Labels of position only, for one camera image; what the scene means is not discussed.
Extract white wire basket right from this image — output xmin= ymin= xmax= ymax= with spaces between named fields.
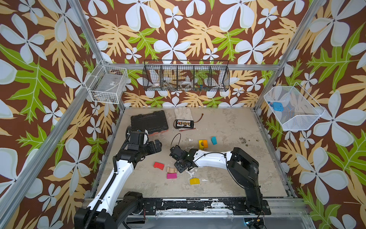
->
xmin=264 ymin=83 xmax=326 ymax=131

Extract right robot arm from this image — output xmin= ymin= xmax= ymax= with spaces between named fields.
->
xmin=170 ymin=145 xmax=263 ymax=214

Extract red wood block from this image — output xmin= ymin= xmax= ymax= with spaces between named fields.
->
xmin=153 ymin=162 xmax=165 ymax=171

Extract magenta wood block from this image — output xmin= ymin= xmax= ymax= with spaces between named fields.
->
xmin=166 ymin=173 xmax=177 ymax=179

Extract black and red tool case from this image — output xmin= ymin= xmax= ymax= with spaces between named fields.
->
xmin=131 ymin=110 xmax=169 ymax=135

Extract yellow rounded wood block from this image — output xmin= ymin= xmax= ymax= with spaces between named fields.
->
xmin=189 ymin=177 xmax=200 ymax=185

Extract teal wood block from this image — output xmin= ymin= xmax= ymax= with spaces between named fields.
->
xmin=211 ymin=136 xmax=218 ymax=145

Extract white wire basket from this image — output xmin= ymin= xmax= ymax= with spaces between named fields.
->
xmin=85 ymin=65 xmax=129 ymax=104
xmin=264 ymin=83 xmax=326 ymax=131

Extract white wire basket left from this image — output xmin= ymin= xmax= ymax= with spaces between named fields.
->
xmin=85 ymin=65 xmax=129 ymax=104

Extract white work glove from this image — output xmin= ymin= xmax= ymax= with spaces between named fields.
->
xmin=174 ymin=107 xmax=193 ymax=121

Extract yellow square wood block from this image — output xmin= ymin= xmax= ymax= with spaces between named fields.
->
xmin=199 ymin=140 xmax=205 ymax=150

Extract black charging board yellow connectors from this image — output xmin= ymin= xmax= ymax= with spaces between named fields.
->
xmin=173 ymin=113 xmax=204 ymax=131

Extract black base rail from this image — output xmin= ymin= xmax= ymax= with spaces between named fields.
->
xmin=143 ymin=197 xmax=272 ymax=216

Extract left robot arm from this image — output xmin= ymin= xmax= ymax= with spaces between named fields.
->
xmin=74 ymin=129 xmax=162 ymax=229

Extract black wire basket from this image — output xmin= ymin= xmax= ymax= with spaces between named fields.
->
xmin=142 ymin=60 xmax=230 ymax=92

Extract blue object in basket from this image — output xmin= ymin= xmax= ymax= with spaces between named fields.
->
xmin=271 ymin=102 xmax=284 ymax=112

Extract natural wood arch block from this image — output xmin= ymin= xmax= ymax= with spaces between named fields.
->
xmin=167 ymin=167 xmax=177 ymax=174

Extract aluminium frame post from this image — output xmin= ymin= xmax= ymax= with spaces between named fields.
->
xmin=68 ymin=1 xmax=125 ymax=113

